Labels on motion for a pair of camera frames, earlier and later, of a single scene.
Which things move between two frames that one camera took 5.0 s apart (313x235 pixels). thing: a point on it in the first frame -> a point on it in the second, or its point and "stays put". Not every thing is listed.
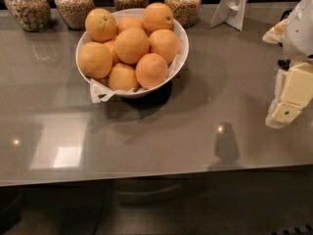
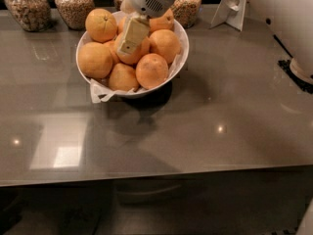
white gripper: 300,33 -> 146,0
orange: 122,76 stays put
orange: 156,16 stays put
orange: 131,45 stays put
